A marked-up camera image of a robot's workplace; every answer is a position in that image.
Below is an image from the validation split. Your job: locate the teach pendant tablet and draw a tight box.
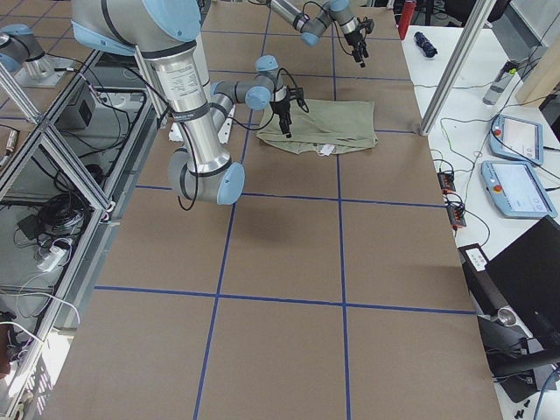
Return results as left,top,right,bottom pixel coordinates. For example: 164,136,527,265
480,160,558,220
490,115,543,165

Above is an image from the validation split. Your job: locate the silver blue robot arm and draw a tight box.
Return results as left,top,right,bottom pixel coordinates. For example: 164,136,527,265
72,1,306,205
256,0,375,68

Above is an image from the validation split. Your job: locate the orange black electronics module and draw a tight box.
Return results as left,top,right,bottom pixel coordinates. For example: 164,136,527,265
437,171,456,194

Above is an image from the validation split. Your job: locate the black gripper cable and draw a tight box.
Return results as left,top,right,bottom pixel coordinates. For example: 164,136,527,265
234,66,310,131

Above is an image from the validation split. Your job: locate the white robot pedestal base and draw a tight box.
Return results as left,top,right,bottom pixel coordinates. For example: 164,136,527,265
168,38,236,144

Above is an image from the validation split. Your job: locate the near teach pendant tablet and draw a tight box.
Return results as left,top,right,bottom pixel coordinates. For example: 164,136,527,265
480,160,558,220

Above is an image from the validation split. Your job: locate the white red shirt hang tag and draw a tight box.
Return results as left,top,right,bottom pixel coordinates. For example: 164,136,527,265
318,144,336,157

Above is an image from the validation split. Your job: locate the far teach pendant tablet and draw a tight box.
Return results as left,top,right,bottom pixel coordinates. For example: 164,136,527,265
490,115,543,165

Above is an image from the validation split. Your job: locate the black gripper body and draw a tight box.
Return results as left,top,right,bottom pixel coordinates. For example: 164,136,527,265
270,86,305,119
341,17,375,56

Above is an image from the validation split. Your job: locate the dark folded umbrella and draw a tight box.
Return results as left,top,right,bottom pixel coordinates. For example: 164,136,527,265
414,31,438,59

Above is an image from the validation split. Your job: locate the olive green long-sleeve shirt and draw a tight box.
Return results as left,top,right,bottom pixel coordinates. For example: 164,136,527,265
256,100,378,156

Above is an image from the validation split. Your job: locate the aluminium frame post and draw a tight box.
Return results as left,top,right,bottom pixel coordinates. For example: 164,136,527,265
419,0,495,136

